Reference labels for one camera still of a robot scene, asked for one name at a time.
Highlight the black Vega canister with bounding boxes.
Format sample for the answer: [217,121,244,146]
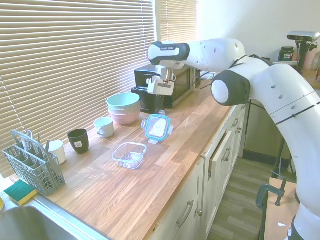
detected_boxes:
[278,46,296,62]

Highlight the green and yellow sponge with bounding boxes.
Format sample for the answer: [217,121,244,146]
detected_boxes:
[3,179,39,206]

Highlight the stainless steel dishwasher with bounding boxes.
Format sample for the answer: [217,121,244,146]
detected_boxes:
[243,102,283,166]

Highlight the small white cup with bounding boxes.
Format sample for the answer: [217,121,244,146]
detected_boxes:
[42,140,67,165]

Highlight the dark green clamp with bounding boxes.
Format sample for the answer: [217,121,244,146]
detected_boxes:
[255,178,288,210]

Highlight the white kitchen cabinet unit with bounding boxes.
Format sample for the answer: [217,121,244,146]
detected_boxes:
[149,99,251,240]

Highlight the mint green bowl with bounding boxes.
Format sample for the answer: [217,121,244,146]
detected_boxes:
[106,92,141,111]

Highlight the pink container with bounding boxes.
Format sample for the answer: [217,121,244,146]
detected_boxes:
[306,48,316,71]

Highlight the stainless steel sink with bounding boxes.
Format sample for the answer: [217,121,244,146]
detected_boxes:
[0,197,111,240]

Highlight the wide beige window blinds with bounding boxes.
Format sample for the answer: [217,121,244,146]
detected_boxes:
[0,0,157,180]

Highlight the clear glass food container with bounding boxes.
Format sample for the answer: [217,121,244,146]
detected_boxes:
[111,142,148,170]

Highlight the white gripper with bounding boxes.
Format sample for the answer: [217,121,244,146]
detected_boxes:
[147,79,176,114]

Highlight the metal drawer handle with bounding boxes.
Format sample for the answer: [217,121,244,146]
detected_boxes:
[176,199,195,228]

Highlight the pink bowl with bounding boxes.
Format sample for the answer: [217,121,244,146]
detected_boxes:
[108,109,141,126]

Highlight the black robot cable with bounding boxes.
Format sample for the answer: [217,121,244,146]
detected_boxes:
[193,54,251,91]

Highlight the clear lid with blue rim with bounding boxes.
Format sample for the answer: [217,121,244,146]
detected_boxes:
[141,109,175,145]

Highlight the black toaster oven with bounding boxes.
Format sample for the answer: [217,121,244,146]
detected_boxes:
[131,63,201,116]

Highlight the cream bowl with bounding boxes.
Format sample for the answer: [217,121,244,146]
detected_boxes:
[107,102,142,116]

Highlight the narrow beige window blinds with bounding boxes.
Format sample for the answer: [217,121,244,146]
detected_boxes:
[159,0,198,45]

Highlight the white mug with handle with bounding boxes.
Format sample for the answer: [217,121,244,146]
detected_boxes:
[93,116,115,139]

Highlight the white plastic bag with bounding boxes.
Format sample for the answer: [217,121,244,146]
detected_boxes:
[199,71,216,81]

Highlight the black cup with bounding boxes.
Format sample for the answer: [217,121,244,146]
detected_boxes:
[67,128,90,155]

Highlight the grey camera on stand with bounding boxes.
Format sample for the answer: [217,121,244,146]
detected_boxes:
[286,30,320,42]

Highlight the grey plastic cutlery basket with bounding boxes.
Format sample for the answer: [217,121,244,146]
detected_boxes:
[2,129,66,196]

